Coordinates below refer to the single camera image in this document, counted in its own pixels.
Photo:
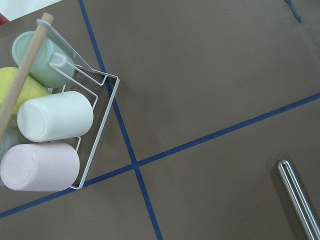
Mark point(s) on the white cup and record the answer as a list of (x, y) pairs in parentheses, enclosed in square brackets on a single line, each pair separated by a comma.
[(55, 117)]

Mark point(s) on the pink cup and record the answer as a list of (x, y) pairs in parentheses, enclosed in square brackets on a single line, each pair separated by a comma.
[(40, 167)]

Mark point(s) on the mint green cup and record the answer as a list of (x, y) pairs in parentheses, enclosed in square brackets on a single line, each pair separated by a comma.
[(41, 69)]

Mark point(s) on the wooden rack handle rod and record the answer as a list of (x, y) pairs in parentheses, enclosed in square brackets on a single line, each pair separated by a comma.
[(23, 71)]

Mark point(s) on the pale grey cup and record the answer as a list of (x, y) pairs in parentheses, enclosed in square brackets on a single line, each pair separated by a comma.
[(9, 139)]

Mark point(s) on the steel stirring rod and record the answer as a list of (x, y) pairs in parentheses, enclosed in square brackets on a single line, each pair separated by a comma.
[(298, 200)]

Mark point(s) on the white wire cup rack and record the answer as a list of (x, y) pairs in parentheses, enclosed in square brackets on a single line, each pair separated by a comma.
[(71, 64)]

